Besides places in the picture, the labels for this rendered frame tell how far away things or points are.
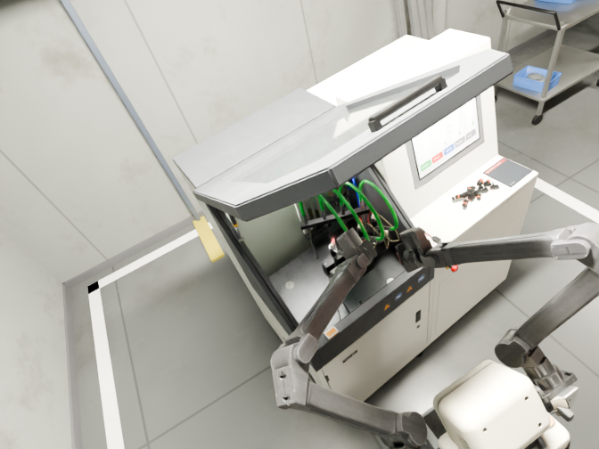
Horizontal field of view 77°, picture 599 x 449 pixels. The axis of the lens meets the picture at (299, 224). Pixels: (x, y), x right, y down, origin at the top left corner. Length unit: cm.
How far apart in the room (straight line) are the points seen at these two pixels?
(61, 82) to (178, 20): 88
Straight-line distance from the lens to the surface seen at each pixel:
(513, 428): 108
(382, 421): 106
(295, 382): 87
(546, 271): 302
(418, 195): 186
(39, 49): 303
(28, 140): 324
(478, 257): 114
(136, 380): 307
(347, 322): 160
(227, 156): 161
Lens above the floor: 236
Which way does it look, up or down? 46 degrees down
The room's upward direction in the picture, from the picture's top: 18 degrees counter-clockwise
